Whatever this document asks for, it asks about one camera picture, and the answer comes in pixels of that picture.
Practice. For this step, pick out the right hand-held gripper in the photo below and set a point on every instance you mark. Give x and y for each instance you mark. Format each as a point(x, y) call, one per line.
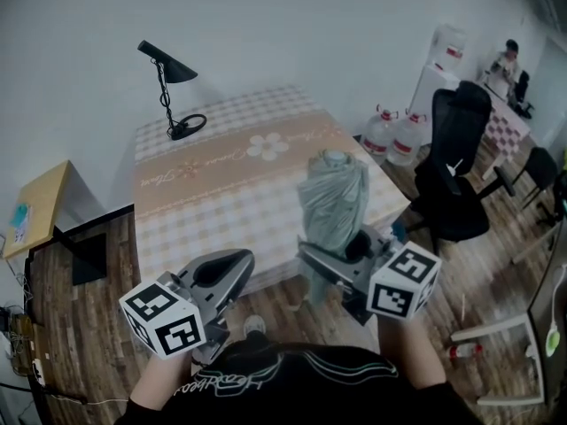
point(398, 286)

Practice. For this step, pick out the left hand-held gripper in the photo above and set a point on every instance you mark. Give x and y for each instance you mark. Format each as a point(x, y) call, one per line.
point(161, 321)

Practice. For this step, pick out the person's left forearm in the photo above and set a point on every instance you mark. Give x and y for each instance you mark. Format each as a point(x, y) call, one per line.
point(161, 383)

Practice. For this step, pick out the person's right forearm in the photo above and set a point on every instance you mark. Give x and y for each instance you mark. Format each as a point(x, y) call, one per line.
point(409, 357)

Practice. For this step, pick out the blue bin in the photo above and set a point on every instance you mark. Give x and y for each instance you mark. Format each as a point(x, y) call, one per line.
point(398, 230)

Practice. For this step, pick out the person's grey shoe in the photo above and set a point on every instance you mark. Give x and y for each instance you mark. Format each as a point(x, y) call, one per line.
point(254, 326)

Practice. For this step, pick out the table with checkered tablecloth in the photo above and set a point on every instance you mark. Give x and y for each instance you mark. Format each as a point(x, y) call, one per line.
point(212, 210)

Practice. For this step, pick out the black office chair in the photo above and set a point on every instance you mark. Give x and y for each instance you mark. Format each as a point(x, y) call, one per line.
point(456, 184)

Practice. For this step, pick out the clear water jug red label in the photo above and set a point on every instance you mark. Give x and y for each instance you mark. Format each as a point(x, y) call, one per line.
point(405, 142)
point(378, 133)

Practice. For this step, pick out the person's black printed shirt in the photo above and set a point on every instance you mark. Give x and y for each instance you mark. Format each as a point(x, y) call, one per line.
point(310, 392)

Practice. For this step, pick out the red and white bottle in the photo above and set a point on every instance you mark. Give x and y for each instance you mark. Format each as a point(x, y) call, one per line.
point(465, 351)

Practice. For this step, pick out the white water dispenser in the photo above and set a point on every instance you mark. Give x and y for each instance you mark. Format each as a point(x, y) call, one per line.
point(427, 91)

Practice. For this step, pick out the dark desk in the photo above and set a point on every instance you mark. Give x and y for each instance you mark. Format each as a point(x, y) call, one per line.
point(542, 281)

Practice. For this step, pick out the black stool chair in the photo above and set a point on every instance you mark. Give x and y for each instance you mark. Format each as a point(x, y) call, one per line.
point(542, 166)

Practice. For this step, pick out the wooden side table black base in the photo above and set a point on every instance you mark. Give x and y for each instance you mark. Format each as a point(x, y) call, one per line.
point(40, 202)

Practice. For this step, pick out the white and green gooseneck lamp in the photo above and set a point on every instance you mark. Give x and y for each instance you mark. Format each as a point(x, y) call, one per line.
point(551, 341)

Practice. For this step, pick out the black desk lamp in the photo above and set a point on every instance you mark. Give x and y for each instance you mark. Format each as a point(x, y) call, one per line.
point(175, 71)

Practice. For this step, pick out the white power strip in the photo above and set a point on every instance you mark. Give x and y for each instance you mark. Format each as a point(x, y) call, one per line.
point(39, 372)

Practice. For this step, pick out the teal and white paper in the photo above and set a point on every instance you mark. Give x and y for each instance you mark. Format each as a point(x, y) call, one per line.
point(20, 221)

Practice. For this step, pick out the brown cardboard box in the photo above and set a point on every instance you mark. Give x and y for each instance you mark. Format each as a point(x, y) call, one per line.
point(22, 343)

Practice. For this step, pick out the large water jug on dispenser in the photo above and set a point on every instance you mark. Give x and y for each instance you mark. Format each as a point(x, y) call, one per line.
point(449, 44)

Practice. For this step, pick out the small black swivel chair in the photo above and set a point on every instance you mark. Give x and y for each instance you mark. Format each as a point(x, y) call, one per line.
point(522, 89)

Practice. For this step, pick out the white frame side table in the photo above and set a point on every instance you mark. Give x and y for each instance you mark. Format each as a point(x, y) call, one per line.
point(491, 328)

